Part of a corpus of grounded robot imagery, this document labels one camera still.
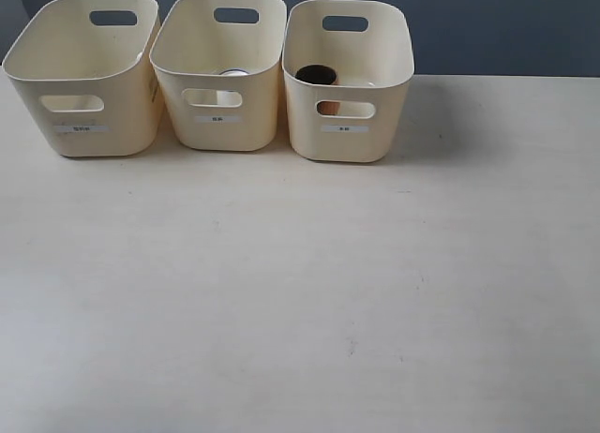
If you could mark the brown wooden cup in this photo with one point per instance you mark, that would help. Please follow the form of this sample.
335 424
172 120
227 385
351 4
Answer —
320 75

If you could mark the cream plastic bin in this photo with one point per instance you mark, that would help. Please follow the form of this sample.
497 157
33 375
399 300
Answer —
74 69
368 44
199 39

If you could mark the left cream plastic bin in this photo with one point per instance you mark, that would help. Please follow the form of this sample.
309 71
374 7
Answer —
74 69

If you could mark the right cream plastic bin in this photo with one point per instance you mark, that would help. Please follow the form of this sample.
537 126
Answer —
368 44

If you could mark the white paper cup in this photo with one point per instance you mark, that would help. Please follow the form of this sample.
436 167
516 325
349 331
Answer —
230 98

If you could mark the middle cream plastic bin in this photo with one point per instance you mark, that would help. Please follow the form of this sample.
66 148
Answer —
199 39

